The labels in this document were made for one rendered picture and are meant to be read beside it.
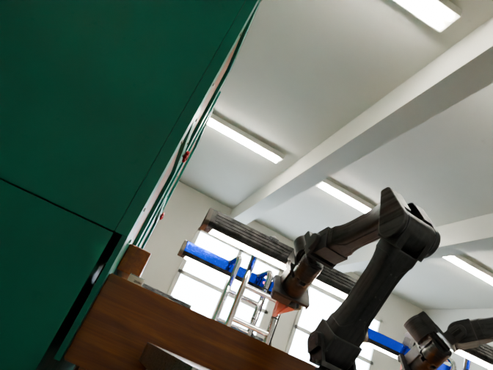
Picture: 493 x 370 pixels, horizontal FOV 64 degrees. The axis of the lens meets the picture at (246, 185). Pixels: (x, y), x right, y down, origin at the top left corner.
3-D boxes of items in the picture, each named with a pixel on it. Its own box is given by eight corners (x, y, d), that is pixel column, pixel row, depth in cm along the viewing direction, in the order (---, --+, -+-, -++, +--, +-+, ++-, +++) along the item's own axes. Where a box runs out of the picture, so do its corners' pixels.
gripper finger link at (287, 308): (258, 298, 109) (274, 274, 105) (281, 309, 110) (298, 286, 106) (256, 316, 103) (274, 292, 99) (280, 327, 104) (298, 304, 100)
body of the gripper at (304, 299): (271, 278, 105) (285, 258, 102) (304, 294, 107) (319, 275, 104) (271, 295, 100) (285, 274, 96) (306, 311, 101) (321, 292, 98)
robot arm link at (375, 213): (308, 232, 99) (405, 176, 76) (336, 248, 101) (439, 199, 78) (299, 276, 91) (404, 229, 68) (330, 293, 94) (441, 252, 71)
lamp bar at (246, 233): (370, 305, 133) (375, 284, 136) (202, 223, 125) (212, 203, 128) (357, 305, 140) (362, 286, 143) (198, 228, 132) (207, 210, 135)
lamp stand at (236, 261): (240, 378, 154) (278, 271, 172) (193, 357, 151) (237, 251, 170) (227, 372, 171) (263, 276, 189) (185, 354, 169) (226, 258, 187)
